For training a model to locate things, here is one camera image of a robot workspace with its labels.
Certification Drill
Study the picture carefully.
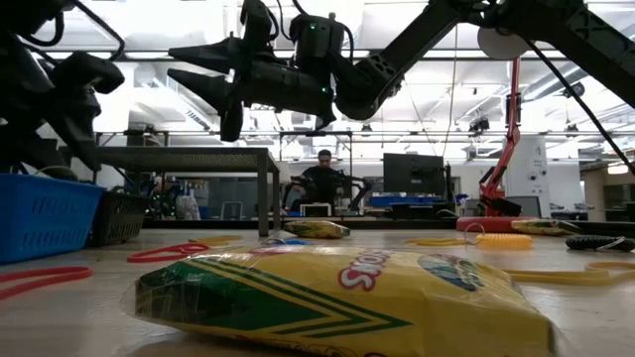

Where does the black aluminium table frame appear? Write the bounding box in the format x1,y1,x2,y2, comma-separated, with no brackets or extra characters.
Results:
142,216,635,237

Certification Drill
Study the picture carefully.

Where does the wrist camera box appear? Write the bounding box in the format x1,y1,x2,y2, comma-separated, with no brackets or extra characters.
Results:
289,13,347,70
49,51,126,96

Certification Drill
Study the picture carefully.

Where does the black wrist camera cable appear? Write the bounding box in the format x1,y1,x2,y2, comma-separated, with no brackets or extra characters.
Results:
272,0,635,176
19,0,126,63

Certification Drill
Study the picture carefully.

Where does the black left wrist camera cable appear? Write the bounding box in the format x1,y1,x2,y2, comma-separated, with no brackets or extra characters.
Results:
19,0,126,63

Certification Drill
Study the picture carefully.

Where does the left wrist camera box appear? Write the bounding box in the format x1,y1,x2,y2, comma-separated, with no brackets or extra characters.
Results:
49,51,126,96

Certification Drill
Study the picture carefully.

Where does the grey background monitor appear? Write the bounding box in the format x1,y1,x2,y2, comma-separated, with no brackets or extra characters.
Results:
505,195,543,219

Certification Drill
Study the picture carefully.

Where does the person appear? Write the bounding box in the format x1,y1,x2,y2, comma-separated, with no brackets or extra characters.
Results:
290,148,348,215

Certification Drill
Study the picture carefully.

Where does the grey perforated metal shelf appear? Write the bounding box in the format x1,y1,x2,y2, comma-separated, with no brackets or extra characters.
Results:
93,146,282,238

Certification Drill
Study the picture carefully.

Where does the orange coil keychain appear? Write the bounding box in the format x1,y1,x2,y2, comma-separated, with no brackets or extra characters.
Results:
463,222,535,252

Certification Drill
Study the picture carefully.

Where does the blue plastic basket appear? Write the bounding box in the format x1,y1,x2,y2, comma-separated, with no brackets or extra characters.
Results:
0,173,106,265

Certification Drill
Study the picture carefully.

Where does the red desk lamp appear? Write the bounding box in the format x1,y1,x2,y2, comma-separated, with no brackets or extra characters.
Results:
455,27,542,234

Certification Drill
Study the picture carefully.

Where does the black overhead light beam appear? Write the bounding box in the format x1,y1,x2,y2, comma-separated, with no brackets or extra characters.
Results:
123,48,492,61

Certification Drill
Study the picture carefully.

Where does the black coil keychain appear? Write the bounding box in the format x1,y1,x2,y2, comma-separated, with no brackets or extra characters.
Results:
565,235,635,254

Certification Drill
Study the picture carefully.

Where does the yellow Crayola crayon pack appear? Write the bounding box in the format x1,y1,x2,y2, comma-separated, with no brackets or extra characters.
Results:
121,245,557,357
284,220,352,240
510,218,580,237

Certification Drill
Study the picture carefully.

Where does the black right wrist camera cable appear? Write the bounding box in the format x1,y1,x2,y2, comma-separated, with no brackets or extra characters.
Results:
272,0,635,176

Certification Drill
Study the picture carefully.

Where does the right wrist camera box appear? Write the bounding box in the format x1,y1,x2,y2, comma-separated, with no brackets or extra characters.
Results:
289,13,347,70

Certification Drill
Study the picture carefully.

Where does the blue background bin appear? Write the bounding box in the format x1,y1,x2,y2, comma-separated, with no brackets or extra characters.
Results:
370,195,443,208

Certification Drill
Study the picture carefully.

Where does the blue coil keychain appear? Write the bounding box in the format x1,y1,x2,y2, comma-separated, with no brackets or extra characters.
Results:
267,237,313,248

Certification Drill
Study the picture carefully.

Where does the black computer monitor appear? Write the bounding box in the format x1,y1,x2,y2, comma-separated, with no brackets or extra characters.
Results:
382,153,446,195

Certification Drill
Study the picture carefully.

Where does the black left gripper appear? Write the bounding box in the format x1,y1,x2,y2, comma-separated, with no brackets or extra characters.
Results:
34,73,104,172

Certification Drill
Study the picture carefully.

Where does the black plastic basket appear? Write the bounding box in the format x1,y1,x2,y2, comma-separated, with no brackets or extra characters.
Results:
87,190,153,248

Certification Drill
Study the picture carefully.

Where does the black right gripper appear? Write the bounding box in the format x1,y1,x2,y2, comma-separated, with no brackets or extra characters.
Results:
167,0,338,144

